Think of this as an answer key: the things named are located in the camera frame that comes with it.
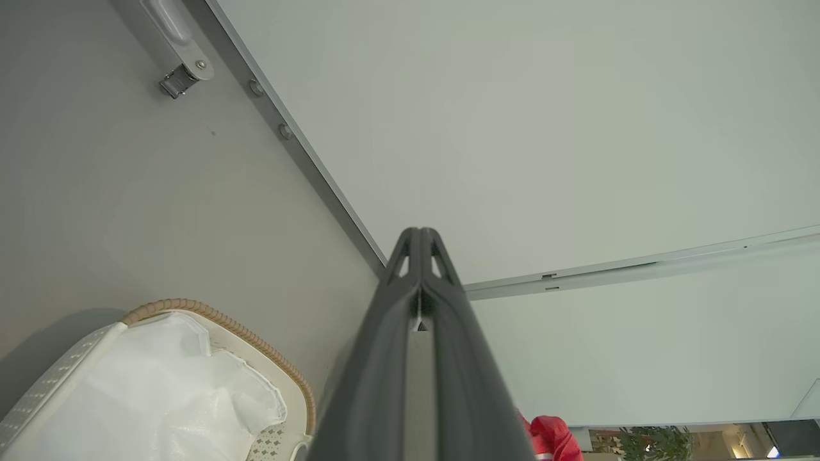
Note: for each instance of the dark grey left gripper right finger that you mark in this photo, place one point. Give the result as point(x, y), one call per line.
point(471, 384)

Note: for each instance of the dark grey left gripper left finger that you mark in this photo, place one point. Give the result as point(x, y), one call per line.
point(368, 384)

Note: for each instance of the red and white garment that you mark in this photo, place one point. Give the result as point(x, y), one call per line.
point(552, 438)

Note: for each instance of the white laundry basket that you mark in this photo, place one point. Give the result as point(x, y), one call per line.
point(282, 378)

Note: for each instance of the green potted plant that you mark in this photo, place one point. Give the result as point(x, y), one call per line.
point(656, 443)

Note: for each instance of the white mesh basket liner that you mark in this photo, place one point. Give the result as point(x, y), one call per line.
point(160, 384)

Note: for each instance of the black metal caster wheel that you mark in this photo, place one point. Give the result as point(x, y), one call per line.
point(177, 82)

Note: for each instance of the grey partition foot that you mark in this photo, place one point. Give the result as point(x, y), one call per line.
point(173, 32)

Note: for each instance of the grey partition cross rail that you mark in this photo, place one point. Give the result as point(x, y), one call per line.
point(640, 264)

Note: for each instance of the grey partition bottom rail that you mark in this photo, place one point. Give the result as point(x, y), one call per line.
point(301, 147)

